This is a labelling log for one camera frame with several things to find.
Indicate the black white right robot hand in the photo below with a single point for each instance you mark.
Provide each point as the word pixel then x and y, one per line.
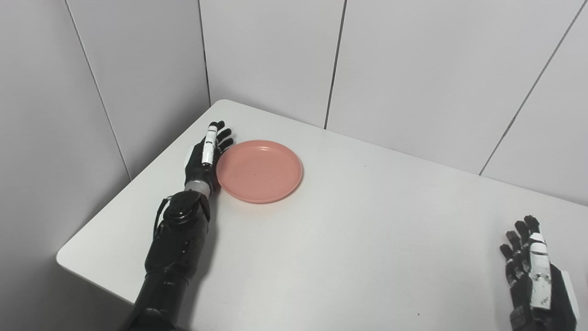
pixel 556 312

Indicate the pink round plate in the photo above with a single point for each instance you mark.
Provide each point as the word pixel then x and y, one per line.
pixel 259 172

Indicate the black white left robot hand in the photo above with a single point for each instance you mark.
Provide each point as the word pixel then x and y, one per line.
pixel 195 165

